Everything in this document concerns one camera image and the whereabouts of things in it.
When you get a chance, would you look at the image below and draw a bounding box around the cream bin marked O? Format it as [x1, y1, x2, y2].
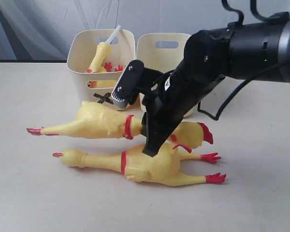
[136, 32, 201, 118]

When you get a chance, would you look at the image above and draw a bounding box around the yellow chicken neck white tube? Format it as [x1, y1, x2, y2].
[86, 25, 123, 89]

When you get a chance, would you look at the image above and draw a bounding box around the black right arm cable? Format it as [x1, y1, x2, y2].
[196, 0, 290, 121]

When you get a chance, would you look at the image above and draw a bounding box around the cream bin marked X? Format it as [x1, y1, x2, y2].
[67, 29, 136, 111]

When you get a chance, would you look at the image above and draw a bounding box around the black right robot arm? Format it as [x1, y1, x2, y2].
[111, 20, 290, 157]

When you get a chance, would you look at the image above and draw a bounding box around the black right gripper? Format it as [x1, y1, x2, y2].
[111, 30, 232, 156]

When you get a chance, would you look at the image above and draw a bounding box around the headless yellow rubber chicken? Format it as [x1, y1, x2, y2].
[95, 62, 124, 88]

